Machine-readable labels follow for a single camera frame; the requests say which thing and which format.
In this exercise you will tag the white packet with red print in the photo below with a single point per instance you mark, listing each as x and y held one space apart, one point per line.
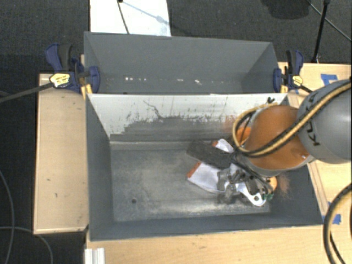
204 176

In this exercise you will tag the black flat block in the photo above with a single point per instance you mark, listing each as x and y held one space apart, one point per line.
209 154

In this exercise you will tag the orange ball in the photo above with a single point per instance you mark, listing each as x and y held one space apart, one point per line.
242 135

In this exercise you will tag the brown furry toy animal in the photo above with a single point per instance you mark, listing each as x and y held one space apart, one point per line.
283 187

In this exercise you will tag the grey metal bin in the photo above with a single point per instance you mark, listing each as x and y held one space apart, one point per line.
154 180

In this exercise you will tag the pale wood flat board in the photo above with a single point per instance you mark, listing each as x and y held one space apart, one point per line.
60 161

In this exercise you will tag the black cylinder on white bracket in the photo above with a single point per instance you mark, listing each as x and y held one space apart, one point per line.
257 198

